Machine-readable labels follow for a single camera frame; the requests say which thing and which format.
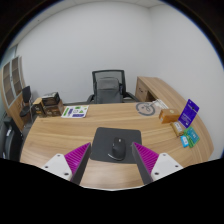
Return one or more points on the green small packet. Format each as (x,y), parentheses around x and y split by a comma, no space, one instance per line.
(192,136)

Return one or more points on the black computer mouse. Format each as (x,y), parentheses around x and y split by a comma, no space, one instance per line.
(118,151)

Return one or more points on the brown box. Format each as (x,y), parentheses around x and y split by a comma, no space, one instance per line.
(39,107)
(54,110)

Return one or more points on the black chair at left edge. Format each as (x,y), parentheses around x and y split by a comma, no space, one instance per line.
(11,139)

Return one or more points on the small orange cardboard box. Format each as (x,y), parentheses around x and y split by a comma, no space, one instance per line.
(168,115)

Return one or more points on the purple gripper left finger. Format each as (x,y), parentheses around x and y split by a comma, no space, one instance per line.
(71,166)

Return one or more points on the small black visitor chair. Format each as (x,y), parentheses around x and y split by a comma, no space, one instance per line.
(27,106)

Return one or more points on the round grey white disc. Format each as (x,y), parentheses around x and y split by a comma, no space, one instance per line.
(145,108)

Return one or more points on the dark grey mouse pad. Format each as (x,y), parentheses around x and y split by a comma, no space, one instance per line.
(103,140)

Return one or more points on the small tan box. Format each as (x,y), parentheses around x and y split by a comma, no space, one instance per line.
(177,129)

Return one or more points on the blue small packet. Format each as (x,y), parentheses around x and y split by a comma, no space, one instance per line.
(184,141)

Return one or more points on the brown box left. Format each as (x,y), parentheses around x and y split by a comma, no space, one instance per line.
(39,107)

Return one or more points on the white green printed sheet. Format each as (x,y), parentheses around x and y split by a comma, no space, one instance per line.
(78,111)

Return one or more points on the wooden office desk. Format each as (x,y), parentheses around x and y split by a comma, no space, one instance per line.
(49,136)

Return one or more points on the purple standing card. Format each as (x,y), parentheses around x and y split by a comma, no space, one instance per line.
(188,114)

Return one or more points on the white paper under disc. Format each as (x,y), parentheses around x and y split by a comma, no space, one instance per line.
(160,103)

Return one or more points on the wooden side cabinet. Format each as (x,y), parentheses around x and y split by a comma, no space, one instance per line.
(148,88)

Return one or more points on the black mesh office chair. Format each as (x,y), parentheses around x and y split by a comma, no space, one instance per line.
(109,86)

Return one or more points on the brown box lower right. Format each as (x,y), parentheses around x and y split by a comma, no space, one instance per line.
(54,110)

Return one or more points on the black box on top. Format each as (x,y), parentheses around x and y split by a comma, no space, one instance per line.
(51,99)

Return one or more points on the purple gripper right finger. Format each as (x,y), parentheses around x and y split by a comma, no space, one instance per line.
(153,166)

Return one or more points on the wooden bookshelf with glass doors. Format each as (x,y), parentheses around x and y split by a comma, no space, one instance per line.
(11,85)

